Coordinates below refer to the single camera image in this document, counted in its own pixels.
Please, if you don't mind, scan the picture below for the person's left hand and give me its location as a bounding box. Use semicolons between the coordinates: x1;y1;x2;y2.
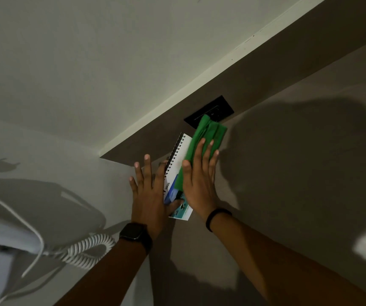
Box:
129;154;184;239

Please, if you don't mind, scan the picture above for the person's right hand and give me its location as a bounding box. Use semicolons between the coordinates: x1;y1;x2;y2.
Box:
182;138;227;220

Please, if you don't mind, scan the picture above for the white spiral desk calendar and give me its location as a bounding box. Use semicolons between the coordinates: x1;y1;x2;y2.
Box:
163;133;194;221

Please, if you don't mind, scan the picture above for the green cleaning cloth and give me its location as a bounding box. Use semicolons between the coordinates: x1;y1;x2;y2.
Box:
174;115;228;192

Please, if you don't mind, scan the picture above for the person's left forearm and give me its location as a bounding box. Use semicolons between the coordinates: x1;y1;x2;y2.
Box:
54;238;149;306

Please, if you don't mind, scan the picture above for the person's right forearm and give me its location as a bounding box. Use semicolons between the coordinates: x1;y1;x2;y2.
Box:
210;213;366;306

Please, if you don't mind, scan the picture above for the black wristband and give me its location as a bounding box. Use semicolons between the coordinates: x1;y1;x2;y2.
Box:
205;208;233;233

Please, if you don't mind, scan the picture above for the black smartwatch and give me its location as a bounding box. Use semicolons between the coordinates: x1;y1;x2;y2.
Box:
119;222;153;255

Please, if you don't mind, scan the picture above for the black wall socket plate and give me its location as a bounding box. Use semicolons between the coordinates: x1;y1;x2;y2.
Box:
184;95;235;129

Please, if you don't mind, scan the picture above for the white coiled phone cord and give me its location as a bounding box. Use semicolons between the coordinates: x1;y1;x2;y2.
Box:
43;234;116;270

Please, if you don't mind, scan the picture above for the thin white cable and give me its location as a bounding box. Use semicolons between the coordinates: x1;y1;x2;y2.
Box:
0;195;45;279

